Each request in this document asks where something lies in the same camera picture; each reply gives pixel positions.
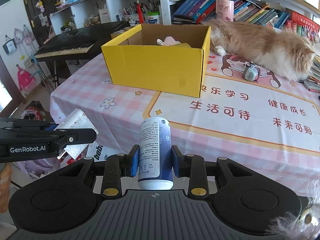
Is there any pink printed cup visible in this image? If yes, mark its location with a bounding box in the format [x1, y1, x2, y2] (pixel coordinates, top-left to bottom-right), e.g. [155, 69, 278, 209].
[215, 0, 235, 22]

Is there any small grey gadget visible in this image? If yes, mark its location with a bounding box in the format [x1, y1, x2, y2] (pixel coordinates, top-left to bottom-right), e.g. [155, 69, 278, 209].
[242, 64, 262, 82]

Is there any dark wooden door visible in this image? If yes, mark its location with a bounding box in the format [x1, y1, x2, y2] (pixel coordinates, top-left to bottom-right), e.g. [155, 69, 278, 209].
[20, 0, 66, 45]

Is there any wooden chessboard box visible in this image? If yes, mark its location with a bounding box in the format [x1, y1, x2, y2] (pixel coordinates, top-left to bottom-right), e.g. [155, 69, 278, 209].
[111, 26, 133, 39]

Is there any white packet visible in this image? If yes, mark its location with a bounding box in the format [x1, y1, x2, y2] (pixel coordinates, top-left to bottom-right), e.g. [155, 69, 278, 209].
[54, 109, 99, 160]

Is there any red tassel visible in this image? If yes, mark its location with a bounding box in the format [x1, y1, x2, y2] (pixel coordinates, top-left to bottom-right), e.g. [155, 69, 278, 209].
[136, 0, 146, 24]

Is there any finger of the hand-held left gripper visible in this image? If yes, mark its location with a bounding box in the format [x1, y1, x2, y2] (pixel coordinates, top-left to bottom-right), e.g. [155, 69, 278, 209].
[59, 128, 97, 153]
[0, 117, 60, 132]

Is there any yellow cardboard box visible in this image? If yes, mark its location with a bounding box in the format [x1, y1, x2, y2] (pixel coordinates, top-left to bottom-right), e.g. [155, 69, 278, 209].
[101, 24, 212, 98]

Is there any keyboard stand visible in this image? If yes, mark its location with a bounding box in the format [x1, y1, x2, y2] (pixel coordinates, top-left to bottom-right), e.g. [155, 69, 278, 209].
[49, 60, 67, 90]

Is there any pink plush toy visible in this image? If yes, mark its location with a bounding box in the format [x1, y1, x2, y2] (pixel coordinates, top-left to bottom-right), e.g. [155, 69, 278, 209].
[156, 36, 183, 47]

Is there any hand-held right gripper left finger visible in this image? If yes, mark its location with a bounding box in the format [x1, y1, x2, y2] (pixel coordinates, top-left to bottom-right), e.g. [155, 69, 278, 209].
[58, 144, 140, 197]

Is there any person's left hand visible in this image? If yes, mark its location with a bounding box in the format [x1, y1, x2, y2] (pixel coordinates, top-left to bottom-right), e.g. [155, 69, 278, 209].
[0, 164, 12, 214]

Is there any red patterned bag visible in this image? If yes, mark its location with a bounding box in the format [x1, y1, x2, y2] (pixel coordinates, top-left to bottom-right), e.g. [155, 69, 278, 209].
[21, 101, 52, 123]

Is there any pink backpack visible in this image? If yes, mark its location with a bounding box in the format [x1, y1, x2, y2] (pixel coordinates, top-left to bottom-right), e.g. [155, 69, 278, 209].
[16, 64, 37, 92]

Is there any purple cloth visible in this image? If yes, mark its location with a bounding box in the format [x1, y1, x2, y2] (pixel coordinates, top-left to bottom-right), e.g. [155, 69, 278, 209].
[11, 155, 63, 179]

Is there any black electronic keyboard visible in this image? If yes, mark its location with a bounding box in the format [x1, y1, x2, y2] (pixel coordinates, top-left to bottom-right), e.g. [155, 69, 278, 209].
[34, 21, 131, 62]

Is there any pink checked tablecloth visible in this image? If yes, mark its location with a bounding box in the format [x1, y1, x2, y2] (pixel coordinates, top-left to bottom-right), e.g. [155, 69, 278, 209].
[49, 25, 320, 198]

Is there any white jar green lid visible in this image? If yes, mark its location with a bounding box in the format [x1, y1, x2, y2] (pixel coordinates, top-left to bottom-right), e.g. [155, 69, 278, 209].
[145, 11, 160, 25]

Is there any blue white spray can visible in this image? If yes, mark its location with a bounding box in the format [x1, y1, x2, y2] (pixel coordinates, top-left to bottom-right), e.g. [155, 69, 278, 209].
[138, 117, 174, 190]

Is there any row of colourful books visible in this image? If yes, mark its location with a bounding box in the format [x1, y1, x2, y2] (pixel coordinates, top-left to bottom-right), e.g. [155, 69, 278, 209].
[172, 0, 320, 38]

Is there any white dark tote bag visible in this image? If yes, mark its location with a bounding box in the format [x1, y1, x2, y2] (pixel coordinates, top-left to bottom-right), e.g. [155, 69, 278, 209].
[2, 35, 17, 55]

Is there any orange fluffy cat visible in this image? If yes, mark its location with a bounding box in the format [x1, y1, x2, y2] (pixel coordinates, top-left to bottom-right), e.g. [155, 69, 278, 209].
[201, 19, 317, 82]

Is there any purple hanging bag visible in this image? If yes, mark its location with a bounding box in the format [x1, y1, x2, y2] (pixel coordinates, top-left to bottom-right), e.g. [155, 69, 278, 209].
[14, 27, 35, 46]

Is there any stack of books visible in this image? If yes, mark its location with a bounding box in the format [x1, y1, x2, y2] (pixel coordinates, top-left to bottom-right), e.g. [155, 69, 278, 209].
[302, 55, 320, 94]

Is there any white carton red label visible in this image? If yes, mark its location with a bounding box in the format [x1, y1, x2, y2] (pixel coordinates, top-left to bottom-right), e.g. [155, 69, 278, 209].
[99, 9, 112, 24]

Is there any white bookshelf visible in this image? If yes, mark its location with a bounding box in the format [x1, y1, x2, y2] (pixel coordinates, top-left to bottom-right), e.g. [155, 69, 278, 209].
[50, 0, 320, 30]

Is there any fluffy grey plush keychain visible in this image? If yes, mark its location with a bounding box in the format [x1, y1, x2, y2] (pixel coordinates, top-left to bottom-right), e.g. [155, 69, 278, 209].
[266, 179, 320, 240]

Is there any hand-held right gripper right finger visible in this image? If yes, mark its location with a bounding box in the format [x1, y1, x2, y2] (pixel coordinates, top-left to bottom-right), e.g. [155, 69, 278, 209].
[171, 145, 253, 197]

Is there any white printed plastic bag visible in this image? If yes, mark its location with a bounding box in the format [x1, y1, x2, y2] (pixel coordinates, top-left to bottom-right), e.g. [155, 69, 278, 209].
[85, 141, 108, 162]

